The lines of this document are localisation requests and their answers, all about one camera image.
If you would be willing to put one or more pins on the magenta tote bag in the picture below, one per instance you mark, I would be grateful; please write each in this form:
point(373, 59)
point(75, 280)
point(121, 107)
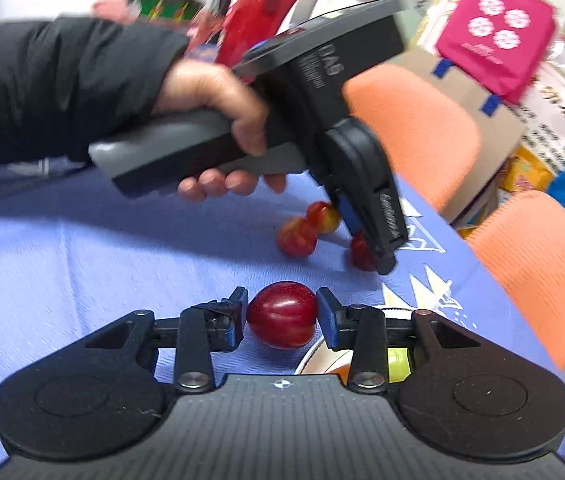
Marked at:
point(502, 30)

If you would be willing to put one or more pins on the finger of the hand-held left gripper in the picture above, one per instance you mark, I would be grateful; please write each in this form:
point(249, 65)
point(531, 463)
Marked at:
point(347, 215)
point(380, 195)

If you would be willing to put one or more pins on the person's left hand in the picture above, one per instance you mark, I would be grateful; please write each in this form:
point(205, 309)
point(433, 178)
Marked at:
point(207, 90)

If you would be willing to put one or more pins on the small orange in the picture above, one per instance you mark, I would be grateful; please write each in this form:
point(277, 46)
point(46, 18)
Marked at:
point(342, 371)

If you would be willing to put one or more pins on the white round plate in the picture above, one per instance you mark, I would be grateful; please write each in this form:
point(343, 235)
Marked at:
point(320, 360)

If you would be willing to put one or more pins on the red thermos jug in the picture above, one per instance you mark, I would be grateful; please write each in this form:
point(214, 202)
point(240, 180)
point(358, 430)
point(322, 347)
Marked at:
point(267, 5)

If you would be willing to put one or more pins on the pink glass bowl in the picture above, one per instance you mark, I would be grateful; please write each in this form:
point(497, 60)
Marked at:
point(112, 7)

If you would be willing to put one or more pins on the person's left forearm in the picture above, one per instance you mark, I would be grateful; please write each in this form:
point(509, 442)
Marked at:
point(52, 85)

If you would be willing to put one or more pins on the green patterned box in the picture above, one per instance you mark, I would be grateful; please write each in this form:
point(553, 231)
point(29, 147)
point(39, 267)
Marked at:
point(165, 6)

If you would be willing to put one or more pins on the yellow packet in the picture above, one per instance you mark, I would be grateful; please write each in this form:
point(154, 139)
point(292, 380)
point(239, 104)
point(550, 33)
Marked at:
point(524, 170)

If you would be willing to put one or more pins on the blue printed tablecloth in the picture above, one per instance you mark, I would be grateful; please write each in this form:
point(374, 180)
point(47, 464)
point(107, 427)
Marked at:
point(62, 260)

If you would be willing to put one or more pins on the orange chair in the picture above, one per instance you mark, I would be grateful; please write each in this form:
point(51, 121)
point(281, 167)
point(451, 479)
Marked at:
point(547, 270)
point(412, 125)

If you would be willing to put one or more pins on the green fruit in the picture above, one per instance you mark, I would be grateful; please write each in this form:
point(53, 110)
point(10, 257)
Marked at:
point(398, 364)

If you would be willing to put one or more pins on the small red plum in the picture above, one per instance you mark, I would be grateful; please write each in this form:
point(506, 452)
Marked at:
point(362, 254)

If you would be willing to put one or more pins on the dark red plum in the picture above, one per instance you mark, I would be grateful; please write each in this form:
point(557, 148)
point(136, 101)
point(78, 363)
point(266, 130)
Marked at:
point(282, 315)

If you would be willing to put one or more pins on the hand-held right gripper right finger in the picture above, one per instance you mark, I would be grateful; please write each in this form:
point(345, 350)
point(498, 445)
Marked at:
point(325, 322)

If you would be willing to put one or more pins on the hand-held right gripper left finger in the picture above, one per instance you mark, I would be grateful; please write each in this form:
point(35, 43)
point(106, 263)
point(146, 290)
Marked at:
point(240, 321)

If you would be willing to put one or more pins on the red yellow plum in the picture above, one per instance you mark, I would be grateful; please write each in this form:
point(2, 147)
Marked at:
point(296, 238)
point(323, 216)

